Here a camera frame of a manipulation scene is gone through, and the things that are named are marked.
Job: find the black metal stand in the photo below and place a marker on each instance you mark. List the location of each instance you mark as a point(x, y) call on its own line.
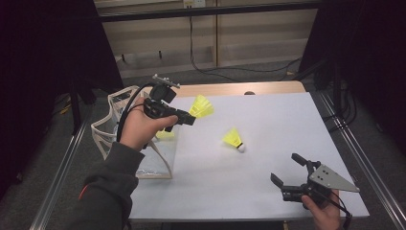
point(76, 111)

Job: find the white table sheet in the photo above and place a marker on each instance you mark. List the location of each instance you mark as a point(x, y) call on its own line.
point(239, 179)

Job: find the black horizontal bar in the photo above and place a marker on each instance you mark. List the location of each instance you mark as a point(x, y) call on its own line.
point(191, 12)

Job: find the metal floor rail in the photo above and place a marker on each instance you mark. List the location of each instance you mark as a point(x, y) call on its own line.
point(60, 179)
point(360, 156)

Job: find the white wall socket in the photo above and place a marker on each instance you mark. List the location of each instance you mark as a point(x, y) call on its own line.
point(194, 3)

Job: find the yellow shuttlecock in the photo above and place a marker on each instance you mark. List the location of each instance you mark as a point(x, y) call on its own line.
point(166, 134)
point(232, 138)
point(201, 107)

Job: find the light wooden cabinet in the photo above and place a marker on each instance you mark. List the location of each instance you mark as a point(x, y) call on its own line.
point(255, 32)

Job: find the clear bag with beige trim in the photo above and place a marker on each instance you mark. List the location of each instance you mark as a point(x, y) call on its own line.
point(159, 159)

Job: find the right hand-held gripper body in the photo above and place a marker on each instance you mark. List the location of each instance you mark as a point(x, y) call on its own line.
point(330, 180)

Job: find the person's right hand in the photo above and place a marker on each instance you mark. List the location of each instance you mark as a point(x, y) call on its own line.
point(325, 218)

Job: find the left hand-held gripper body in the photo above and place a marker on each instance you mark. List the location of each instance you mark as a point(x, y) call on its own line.
point(162, 94)

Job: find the person's left hand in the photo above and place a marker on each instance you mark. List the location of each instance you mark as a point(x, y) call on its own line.
point(140, 127)

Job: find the black curtain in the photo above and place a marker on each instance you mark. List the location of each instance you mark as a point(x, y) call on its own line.
point(383, 48)
point(32, 64)

